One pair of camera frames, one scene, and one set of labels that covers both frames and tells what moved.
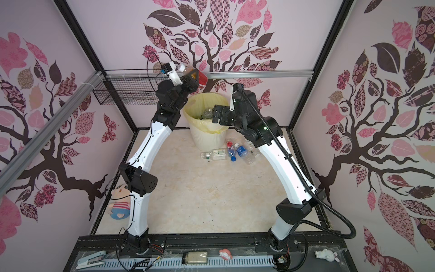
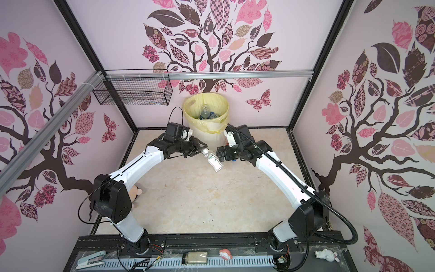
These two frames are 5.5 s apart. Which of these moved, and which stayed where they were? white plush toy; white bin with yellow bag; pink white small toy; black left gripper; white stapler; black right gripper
Moved: black left gripper; black right gripper
Stayed: white bin with yellow bag; white stapler; white plush toy; pink white small toy
